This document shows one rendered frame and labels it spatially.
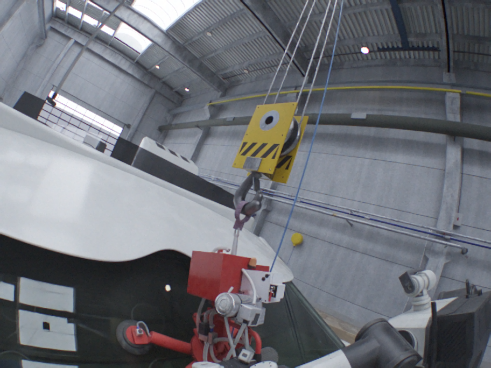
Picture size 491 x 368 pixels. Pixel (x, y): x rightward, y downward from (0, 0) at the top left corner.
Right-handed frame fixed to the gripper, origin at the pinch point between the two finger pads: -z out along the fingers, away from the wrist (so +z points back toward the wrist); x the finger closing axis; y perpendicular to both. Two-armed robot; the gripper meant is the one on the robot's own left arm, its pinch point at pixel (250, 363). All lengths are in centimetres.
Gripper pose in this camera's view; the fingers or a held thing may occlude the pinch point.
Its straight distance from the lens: 95.1
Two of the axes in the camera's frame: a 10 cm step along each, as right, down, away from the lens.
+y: 1.4, -9.3, 3.4
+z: -6.3, -3.5, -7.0
